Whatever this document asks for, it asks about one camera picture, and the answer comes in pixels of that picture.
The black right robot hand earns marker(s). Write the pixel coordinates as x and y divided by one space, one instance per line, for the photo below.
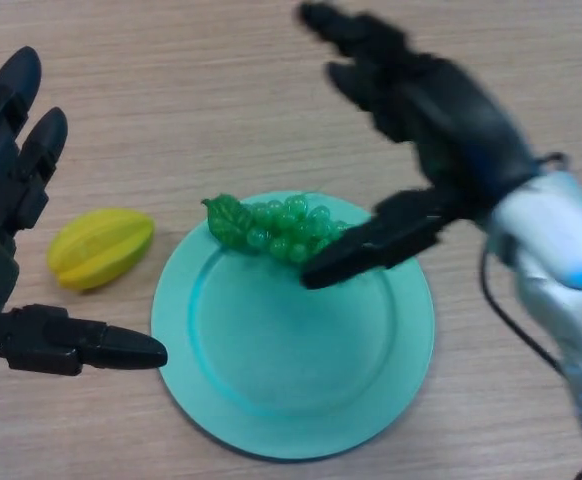
461 130

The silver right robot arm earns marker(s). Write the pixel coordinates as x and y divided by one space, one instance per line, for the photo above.
561 240

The yellow plastic starfruit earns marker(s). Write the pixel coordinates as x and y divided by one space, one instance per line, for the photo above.
101 247

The turquoise round plastic plate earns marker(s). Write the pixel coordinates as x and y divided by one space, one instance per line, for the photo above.
291 350

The green plastic grape bunch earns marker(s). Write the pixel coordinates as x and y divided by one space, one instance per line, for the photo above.
281 230

